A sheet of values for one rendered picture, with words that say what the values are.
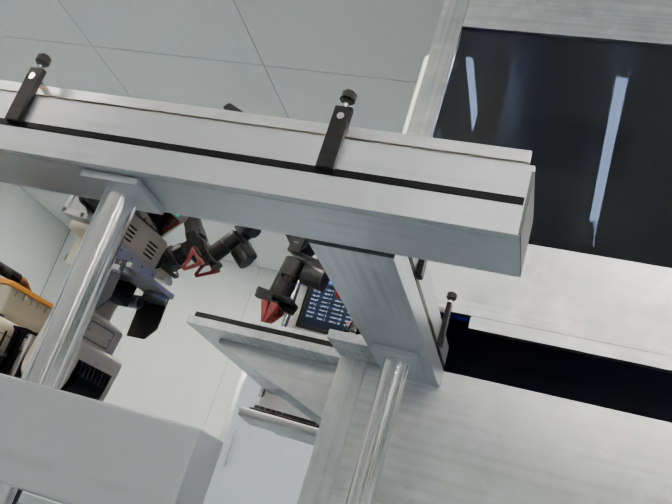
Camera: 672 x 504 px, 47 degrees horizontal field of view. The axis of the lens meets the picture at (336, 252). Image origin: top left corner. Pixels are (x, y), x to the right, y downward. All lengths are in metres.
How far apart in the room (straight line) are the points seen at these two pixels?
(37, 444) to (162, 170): 0.37
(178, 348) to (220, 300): 0.66
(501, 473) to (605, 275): 0.48
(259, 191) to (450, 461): 0.86
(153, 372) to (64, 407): 7.30
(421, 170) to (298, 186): 0.15
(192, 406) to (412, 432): 6.42
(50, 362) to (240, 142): 0.37
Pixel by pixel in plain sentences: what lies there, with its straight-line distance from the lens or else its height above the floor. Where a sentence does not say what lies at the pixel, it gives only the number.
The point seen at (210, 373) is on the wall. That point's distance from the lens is 8.02.
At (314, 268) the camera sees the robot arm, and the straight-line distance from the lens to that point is 1.93.
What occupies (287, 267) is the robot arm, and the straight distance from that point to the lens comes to 1.94.
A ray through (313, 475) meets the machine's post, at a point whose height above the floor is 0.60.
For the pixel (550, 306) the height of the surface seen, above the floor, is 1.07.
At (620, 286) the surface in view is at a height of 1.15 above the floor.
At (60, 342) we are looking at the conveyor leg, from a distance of 1.04.
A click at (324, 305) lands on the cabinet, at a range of 2.87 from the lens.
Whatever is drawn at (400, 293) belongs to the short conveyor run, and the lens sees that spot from 1.16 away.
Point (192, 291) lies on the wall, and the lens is 8.42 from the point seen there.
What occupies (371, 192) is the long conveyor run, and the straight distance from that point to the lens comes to 0.92.
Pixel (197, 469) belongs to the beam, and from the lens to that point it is 0.92.
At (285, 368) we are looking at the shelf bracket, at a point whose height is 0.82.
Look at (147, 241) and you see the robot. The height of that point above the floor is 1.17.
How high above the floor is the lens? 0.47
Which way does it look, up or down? 20 degrees up
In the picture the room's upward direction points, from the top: 17 degrees clockwise
